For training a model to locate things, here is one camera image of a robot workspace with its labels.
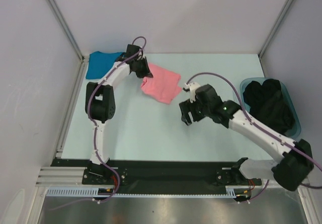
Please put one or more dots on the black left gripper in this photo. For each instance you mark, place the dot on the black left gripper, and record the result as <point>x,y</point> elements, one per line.
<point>146,70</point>

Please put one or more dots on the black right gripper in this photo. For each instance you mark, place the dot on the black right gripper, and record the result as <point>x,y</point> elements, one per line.
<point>190,110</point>

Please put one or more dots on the pink t shirt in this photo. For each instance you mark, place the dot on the pink t shirt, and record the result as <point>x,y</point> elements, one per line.
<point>163,86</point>

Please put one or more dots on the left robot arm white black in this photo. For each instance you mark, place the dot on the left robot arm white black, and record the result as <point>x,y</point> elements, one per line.
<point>100,99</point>

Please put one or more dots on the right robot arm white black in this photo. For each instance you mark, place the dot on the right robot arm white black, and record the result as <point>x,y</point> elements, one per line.
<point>290,161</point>

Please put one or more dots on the folded blue t shirt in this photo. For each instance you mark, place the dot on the folded blue t shirt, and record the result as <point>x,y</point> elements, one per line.
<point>100,63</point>

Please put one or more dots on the teal plastic basket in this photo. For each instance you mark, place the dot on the teal plastic basket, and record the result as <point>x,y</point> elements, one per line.
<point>295,131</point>

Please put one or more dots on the black t shirt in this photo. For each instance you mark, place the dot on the black t shirt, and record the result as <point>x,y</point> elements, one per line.
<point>267,105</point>

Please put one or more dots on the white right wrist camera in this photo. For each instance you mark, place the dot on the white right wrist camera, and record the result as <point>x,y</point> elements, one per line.
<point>191,89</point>

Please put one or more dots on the aluminium front frame rail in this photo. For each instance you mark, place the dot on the aluminium front frame rail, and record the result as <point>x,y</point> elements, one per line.
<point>60,177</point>

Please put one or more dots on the white slotted cable duct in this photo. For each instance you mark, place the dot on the white slotted cable duct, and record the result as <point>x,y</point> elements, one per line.
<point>102,192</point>

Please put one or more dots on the left aluminium corner post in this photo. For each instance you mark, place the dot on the left aluminium corner post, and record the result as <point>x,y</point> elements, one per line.
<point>65,28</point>

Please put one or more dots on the aluminium corner post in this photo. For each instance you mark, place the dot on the aluminium corner post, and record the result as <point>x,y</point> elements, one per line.
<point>65,28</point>
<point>278,22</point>

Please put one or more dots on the right aluminium corner post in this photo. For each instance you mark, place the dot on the right aluminium corner post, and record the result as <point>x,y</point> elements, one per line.
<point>278,22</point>

